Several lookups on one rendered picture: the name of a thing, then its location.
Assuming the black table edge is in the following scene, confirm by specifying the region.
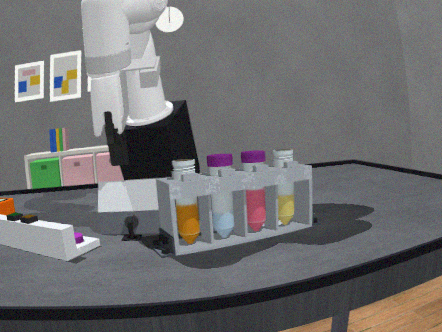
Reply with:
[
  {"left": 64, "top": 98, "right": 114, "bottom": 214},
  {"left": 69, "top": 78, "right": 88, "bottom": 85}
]
[{"left": 0, "top": 160, "right": 442, "bottom": 320}]

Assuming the orange digital multimeter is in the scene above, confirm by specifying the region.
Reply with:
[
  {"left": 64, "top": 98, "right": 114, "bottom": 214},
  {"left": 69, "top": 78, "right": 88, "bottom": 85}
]
[{"left": 0, "top": 198, "right": 15, "bottom": 215}]

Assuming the clear threaded tube neck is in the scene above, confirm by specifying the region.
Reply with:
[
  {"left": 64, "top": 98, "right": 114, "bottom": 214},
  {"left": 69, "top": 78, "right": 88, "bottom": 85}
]
[{"left": 273, "top": 149, "right": 293, "bottom": 160}]

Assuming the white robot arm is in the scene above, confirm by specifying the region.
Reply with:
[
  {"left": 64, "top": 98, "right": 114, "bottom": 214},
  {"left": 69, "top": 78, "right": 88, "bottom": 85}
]
[{"left": 81, "top": 0, "right": 173, "bottom": 126}]

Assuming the white button panel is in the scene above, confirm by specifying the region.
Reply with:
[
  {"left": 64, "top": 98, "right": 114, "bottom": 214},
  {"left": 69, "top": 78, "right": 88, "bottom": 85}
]
[{"left": 98, "top": 178, "right": 160, "bottom": 241}]

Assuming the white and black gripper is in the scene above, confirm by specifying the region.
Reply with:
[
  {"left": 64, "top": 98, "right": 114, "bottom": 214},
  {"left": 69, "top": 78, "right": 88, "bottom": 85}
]
[{"left": 87, "top": 70, "right": 129, "bottom": 166}]

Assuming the white threaded tube neck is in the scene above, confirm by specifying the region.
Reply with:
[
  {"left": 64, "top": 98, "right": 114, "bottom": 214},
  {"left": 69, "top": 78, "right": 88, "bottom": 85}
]
[{"left": 172, "top": 159, "right": 195, "bottom": 172}]

